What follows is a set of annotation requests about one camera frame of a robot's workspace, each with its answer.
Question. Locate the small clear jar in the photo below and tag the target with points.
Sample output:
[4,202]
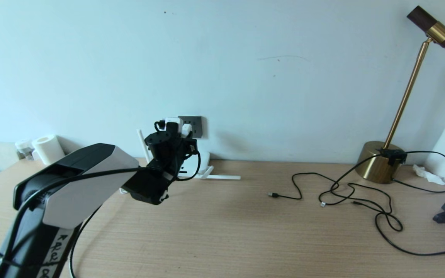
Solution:
[24,150]

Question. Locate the brass desk lamp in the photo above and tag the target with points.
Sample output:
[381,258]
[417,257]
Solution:
[373,166]

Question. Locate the white toilet paper roll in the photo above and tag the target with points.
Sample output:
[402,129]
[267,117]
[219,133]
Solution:
[48,148]

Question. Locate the grey wall socket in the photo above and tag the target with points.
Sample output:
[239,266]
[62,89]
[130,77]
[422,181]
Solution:
[197,129]

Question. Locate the white power adapter plug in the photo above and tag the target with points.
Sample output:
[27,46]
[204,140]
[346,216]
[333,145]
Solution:
[173,121]

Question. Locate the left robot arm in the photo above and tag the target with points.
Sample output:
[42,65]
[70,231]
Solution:
[83,185]

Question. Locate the crumpled white tissue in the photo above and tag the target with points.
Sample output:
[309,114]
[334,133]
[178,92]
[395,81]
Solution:
[429,175]

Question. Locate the white router with antennas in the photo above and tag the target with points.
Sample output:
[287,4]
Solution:
[203,160]

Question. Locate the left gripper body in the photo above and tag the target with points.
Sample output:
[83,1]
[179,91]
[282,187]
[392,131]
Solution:
[182,152]

